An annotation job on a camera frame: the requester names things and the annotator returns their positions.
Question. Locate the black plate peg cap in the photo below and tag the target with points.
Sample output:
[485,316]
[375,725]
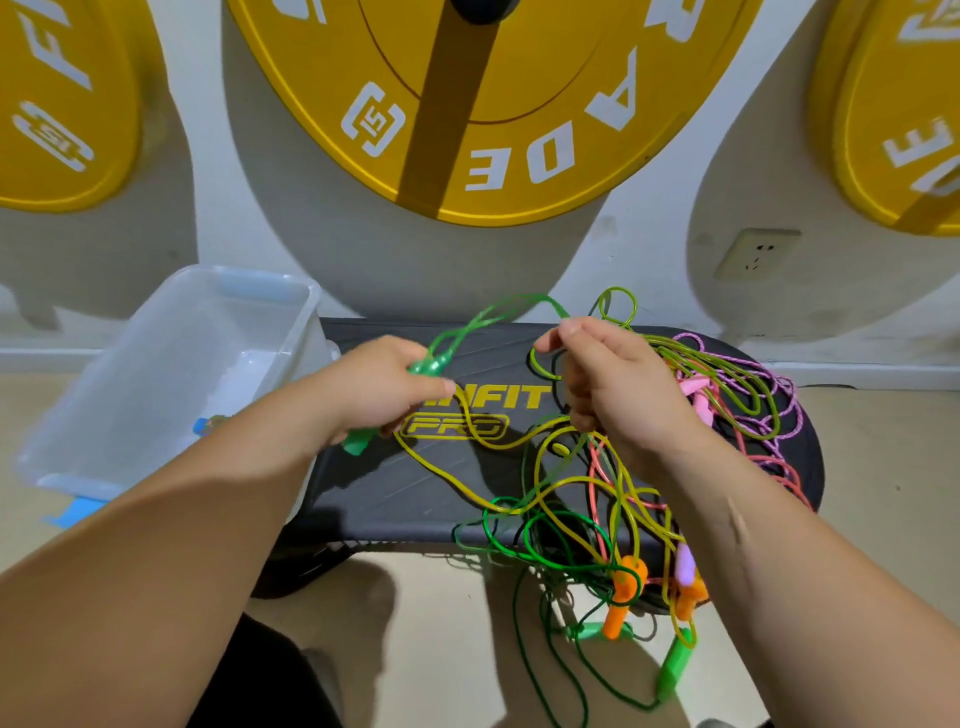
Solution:
[483,8]

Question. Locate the blue plastic piece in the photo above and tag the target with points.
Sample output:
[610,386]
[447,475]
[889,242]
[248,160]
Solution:
[72,510]

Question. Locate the white wall socket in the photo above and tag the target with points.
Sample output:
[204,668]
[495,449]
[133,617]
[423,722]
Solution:
[758,252]

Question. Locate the large yellow weight plate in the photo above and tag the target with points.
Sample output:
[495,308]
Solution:
[510,105]

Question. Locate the black aerobic step platform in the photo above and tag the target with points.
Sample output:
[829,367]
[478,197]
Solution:
[390,488]

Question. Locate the person's right hand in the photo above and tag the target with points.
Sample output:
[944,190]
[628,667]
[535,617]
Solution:
[623,390]

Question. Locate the person's left hand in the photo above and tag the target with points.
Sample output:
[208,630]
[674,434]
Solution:
[375,390]

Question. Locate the clear plastic storage bin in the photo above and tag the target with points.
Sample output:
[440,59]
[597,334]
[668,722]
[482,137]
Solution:
[165,375]

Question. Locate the person's left forearm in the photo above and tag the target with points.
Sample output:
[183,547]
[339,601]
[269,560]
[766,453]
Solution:
[150,570]

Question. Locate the translucent plastic lid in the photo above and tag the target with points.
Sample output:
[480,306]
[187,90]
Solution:
[329,357]

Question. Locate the person's right forearm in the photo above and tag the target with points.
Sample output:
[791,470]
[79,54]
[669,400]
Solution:
[840,585]

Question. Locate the person's black shorts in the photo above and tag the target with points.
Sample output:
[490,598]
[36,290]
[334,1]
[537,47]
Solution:
[255,683]

